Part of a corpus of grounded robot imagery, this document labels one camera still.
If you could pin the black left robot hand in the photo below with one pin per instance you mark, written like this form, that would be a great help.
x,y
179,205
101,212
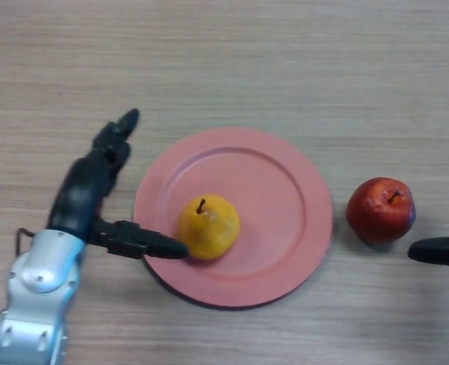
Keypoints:
x,y
79,190

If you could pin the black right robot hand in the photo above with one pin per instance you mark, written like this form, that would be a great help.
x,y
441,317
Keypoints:
x,y
437,250

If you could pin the yellow pear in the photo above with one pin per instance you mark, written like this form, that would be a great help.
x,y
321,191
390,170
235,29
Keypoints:
x,y
209,228

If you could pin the pink round plate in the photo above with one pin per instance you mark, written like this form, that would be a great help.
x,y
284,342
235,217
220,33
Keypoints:
x,y
254,190

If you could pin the red apple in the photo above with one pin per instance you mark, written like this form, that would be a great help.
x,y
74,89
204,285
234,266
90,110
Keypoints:
x,y
380,211

